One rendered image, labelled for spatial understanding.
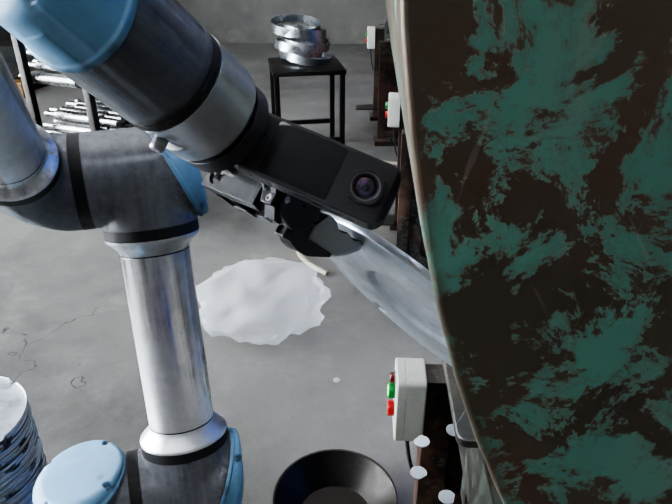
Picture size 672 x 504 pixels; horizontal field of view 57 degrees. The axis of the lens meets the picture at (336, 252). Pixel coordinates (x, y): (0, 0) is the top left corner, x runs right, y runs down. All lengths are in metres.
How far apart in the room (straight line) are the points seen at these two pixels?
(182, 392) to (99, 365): 1.39
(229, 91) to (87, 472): 0.61
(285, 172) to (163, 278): 0.38
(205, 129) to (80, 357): 1.90
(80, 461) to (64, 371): 1.32
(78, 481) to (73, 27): 0.65
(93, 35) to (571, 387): 0.28
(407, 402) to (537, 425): 0.90
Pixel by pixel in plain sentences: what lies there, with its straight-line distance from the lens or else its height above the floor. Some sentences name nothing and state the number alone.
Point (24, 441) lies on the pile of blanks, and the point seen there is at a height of 0.25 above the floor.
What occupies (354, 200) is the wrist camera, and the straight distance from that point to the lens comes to 0.43.
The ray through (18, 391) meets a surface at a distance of 1.69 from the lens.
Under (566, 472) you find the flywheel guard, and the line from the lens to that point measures 0.19.
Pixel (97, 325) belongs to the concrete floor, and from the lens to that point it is 2.41.
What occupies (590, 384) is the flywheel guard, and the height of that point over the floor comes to 1.20.
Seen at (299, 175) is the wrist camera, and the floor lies 1.14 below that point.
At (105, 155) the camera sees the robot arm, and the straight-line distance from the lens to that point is 0.76.
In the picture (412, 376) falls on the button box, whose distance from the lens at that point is 1.06.
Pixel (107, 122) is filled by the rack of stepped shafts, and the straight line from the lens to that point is 2.85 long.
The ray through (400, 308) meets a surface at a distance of 0.73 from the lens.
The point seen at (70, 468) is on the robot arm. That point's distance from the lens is 0.92.
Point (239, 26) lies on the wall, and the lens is 7.41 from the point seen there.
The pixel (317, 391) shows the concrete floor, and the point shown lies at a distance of 1.98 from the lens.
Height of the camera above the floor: 1.31
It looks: 29 degrees down
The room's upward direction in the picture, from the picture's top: straight up
